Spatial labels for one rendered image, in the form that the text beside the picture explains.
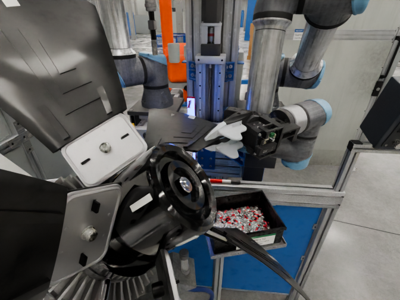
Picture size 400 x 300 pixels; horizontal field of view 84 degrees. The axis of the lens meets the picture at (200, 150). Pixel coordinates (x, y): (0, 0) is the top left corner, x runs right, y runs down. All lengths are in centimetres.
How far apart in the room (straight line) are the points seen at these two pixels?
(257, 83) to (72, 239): 53
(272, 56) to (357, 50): 179
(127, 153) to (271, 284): 120
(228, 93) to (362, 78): 152
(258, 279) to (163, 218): 115
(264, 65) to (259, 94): 7
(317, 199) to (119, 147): 78
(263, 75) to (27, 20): 48
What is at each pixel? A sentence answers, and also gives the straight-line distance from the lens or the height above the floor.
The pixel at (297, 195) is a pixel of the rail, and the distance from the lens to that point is 91.
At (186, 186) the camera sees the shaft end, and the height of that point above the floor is 122.
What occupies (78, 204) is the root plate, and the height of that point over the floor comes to 126.
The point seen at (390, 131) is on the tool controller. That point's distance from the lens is 84.
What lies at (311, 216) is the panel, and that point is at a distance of 102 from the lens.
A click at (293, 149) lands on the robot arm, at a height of 109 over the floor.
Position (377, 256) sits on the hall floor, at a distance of 206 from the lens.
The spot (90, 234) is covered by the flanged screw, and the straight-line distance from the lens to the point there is 24.
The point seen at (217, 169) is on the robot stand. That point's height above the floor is 72.
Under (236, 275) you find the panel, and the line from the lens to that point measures 132.
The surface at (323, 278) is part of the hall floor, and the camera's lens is 177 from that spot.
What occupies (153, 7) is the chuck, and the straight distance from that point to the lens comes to 31.
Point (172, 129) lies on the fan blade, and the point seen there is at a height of 119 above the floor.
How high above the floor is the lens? 140
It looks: 31 degrees down
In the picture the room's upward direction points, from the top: straight up
